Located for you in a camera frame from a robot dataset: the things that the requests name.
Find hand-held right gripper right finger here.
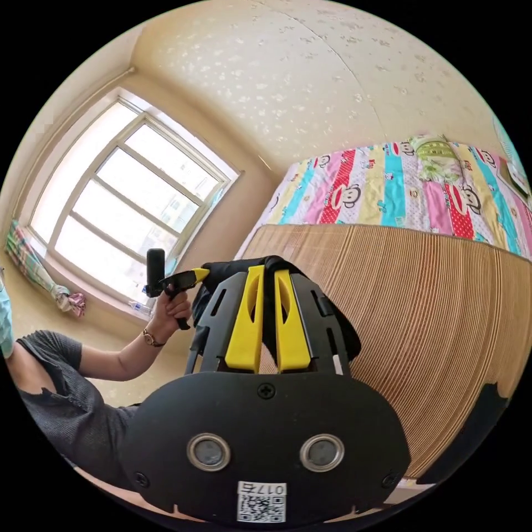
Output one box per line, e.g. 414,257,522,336
274,269,313,373

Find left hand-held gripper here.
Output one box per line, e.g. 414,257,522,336
146,267,211,331

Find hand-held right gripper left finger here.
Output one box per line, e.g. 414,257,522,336
224,264,265,372

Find person's left forearm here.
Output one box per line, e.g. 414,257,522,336
111,328,168,381

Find person's left hand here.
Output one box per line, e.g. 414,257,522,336
151,292,193,340

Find window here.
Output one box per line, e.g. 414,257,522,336
25,86,243,321

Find bed with mat and printed sheet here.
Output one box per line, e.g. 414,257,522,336
234,134,532,484

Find plaid curtain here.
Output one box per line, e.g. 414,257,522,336
4,219,87,319

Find person's body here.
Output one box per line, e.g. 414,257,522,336
0,265,143,496

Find green floral pillow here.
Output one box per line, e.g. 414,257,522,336
409,135,463,182

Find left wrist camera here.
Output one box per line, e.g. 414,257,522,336
146,248,167,291

